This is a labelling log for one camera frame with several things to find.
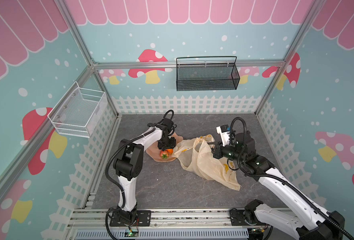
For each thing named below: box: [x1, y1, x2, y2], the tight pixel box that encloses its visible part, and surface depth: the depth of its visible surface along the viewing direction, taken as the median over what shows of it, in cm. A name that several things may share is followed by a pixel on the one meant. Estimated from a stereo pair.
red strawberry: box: [160, 150, 169, 159], surface depth 94 cm
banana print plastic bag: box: [172, 134, 242, 191], surface depth 76 cm
